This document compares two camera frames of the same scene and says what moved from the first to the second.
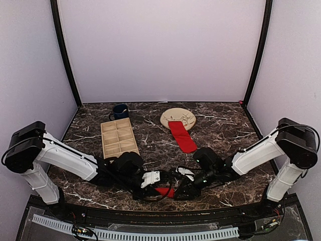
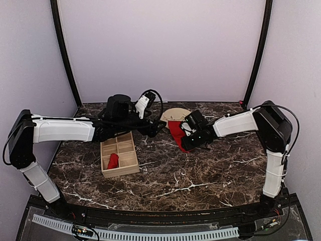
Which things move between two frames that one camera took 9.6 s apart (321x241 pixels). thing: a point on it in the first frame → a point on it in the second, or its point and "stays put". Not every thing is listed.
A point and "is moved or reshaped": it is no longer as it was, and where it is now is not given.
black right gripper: [188, 187] → [187, 144]
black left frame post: [54, 3] stays put
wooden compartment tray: [118, 137] stays put
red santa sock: [163, 191] is moved or reshaped
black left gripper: [149, 190] → [153, 131]
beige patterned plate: [187, 117] stays put
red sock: [182, 137] stays put
